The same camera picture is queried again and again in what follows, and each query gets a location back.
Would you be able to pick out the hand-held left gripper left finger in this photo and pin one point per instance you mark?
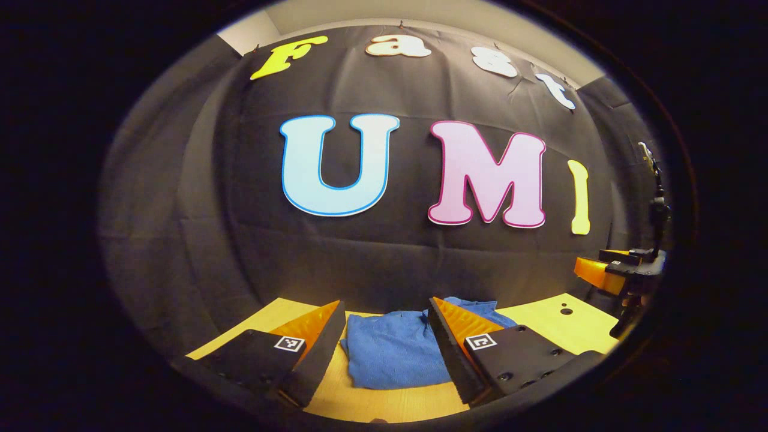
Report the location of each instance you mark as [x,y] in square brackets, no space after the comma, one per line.
[318,354]

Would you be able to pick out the blue button-up shirt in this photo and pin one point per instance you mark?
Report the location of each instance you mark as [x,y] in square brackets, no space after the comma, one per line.
[396,354]

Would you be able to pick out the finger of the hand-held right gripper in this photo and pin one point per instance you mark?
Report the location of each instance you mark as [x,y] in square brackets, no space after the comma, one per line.
[594,273]
[618,254]

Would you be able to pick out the black backdrop cloth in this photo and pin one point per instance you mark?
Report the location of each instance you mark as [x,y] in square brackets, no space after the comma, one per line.
[390,258]

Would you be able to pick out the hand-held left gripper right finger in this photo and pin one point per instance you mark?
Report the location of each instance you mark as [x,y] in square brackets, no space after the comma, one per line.
[447,354]

